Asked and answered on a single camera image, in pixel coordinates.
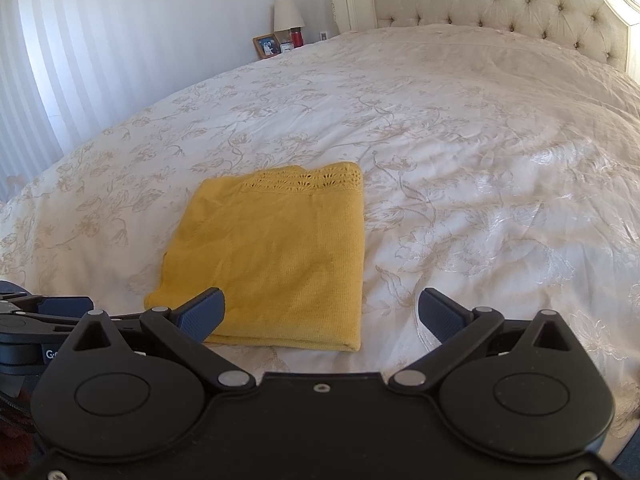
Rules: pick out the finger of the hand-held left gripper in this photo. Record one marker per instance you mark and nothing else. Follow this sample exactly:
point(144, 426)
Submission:
point(65, 305)
point(12, 289)

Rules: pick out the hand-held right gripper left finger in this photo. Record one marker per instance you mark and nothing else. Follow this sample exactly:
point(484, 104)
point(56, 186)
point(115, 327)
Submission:
point(205, 317)

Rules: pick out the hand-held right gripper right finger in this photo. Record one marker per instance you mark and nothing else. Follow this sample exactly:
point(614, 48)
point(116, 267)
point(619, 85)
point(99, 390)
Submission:
point(440, 317)

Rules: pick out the yellow knit sweater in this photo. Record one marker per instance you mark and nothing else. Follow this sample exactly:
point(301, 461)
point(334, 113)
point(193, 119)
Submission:
point(280, 250)

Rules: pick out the white floral bedspread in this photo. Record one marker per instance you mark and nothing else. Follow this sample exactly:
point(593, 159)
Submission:
point(450, 160)

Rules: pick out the white shade bedside lamp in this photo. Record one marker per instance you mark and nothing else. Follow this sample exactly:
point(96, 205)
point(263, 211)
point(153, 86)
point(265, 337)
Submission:
point(288, 12)

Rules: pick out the wooden picture frame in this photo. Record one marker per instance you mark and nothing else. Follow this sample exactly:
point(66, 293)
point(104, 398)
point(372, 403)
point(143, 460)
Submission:
point(266, 46)

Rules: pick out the small white picture frame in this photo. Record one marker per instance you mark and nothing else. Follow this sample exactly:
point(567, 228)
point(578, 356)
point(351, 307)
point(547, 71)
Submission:
point(286, 48)

